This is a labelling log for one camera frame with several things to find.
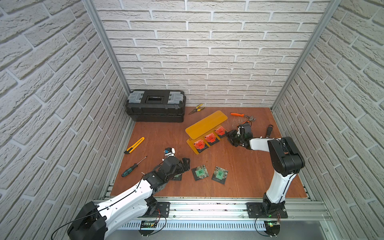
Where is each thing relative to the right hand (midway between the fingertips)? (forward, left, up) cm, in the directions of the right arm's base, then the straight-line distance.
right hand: (226, 134), depth 101 cm
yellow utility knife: (-7, +64, -1) cm, 65 cm away
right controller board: (-53, -13, -4) cm, 55 cm away
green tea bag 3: (-29, +32, +9) cm, 44 cm away
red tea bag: (+4, +4, -1) cm, 5 cm away
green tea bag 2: (-27, +9, -2) cm, 28 cm away
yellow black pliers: (+27, +20, -1) cm, 33 cm away
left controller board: (-48, +48, -5) cm, 68 cm away
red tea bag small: (-2, +11, -2) cm, 11 cm away
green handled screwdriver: (-20, +61, -1) cm, 64 cm away
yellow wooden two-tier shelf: (-6, +18, +11) cm, 22 cm away
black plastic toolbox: (+16, +47, +15) cm, 52 cm away
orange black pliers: (+15, -23, -3) cm, 27 cm away
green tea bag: (-24, +19, -2) cm, 31 cm away
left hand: (-20, +28, +6) cm, 35 cm away
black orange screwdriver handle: (+2, -31, -2) cm, 32 cm away
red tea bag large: (-8, +19, 0) cm, 20 cm away
